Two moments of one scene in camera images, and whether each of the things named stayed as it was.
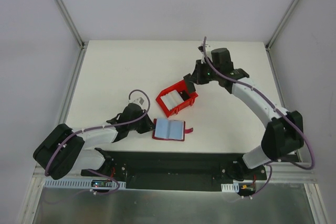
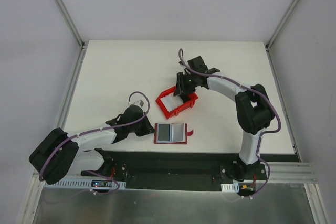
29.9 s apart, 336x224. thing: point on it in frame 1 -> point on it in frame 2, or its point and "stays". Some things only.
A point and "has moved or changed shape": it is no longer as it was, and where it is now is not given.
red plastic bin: (179, 86) stays
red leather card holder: (164, 129) has moved or changed shape
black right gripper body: (196, 74) -> (184, 87)
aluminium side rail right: (281, 98) stays
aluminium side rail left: (64, 112) stays
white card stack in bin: (172, 99) stays
